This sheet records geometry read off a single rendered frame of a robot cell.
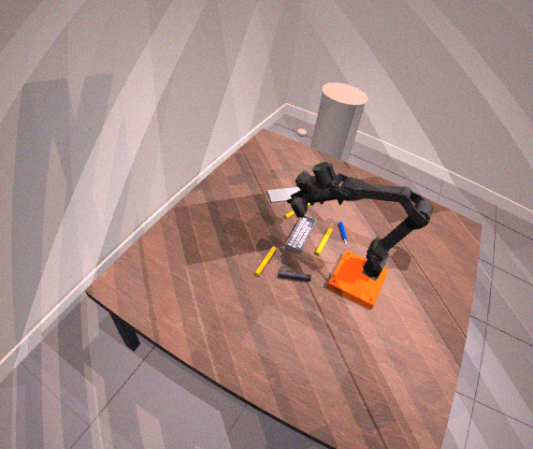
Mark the blue stylus with grey tip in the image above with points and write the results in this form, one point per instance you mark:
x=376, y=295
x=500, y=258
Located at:
x=342, y=231

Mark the dark grey cylinder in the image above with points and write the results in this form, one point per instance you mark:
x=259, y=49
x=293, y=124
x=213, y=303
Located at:
x=301, y=276

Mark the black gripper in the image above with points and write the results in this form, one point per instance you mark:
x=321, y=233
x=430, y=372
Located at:
x=300, y=201

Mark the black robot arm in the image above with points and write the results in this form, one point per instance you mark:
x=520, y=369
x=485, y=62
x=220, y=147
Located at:
x=354, y=189

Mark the white flat rectangular slab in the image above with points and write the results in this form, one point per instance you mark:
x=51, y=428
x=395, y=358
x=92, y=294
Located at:
x=281, y=195

